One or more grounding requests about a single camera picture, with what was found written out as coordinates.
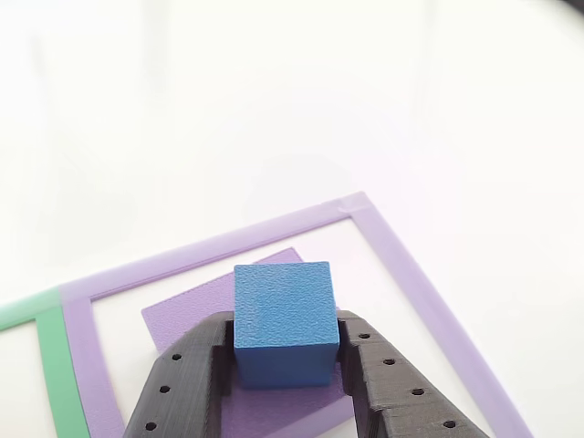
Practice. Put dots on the purple cube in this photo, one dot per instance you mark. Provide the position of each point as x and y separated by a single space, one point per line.
191 315

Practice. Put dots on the small blue cube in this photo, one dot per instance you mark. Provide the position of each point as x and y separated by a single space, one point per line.
285 315

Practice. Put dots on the green square frame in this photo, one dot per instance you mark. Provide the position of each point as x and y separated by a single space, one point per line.
59 374

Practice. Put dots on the purple square frame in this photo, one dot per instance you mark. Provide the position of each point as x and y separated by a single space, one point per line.
401 264

